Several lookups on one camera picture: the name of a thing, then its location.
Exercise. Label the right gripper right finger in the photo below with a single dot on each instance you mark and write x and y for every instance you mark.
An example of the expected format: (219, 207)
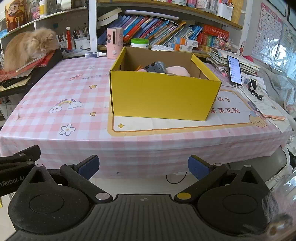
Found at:
(206, 175)

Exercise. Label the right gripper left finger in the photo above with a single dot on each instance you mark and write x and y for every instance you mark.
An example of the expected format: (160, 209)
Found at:
(78, 177)

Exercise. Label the pink plush pig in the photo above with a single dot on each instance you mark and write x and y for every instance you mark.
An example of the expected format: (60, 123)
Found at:
(173, 70)

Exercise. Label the grey toy car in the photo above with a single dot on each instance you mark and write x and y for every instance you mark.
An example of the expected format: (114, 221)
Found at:
(157, 67)

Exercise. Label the person's right hand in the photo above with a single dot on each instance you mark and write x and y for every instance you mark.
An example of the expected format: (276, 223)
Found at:
(279, 209)

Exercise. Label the pink checkered tablecloth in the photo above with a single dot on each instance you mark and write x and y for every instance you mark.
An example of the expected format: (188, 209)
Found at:
(66, 115)

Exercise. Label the white orange-bordered desk mat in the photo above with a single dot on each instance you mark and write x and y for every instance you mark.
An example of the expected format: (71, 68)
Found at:
(230, 110)

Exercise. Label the red paper sheets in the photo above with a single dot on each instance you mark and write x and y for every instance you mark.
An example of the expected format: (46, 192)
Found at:
(27, 64)

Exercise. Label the smartphone with lit screen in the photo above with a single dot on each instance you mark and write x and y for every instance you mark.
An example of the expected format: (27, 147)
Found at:
(234, 71)

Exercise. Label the yellow cardboard box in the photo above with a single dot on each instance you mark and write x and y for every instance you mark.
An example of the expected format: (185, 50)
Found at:
(162, 95)

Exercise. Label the stack of papers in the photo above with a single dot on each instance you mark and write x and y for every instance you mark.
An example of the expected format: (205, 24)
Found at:
(224, 60)

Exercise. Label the small spray bottle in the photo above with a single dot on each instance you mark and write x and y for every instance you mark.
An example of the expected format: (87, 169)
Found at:
(95, 54)

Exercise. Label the orange fluffy cat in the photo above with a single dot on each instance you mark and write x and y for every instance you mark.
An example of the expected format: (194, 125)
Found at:
(28, 46)

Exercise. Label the black Yamaha keyboard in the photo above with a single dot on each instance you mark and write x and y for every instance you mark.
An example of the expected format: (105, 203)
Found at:
(29, 76)

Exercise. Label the white pen holder cup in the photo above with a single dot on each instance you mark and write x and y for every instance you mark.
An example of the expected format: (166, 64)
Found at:
(82, 43)

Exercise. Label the red bottle white cap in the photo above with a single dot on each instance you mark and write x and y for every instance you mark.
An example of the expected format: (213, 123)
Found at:
(69, 39)

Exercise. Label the pink cylindrical humidifier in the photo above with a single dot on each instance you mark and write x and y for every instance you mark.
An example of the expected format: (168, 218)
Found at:
(114, 42)

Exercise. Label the white jar green lid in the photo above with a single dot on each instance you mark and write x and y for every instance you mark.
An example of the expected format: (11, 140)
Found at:
(139, 43)

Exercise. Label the row of colourful books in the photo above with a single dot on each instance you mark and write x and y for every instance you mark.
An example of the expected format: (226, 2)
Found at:
(161, 31)

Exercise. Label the fortune god figure box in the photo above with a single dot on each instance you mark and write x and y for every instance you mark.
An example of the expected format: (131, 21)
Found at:
(16, 14)

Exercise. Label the wall alphabet poster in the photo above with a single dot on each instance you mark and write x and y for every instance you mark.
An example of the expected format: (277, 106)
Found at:
(268, 35)

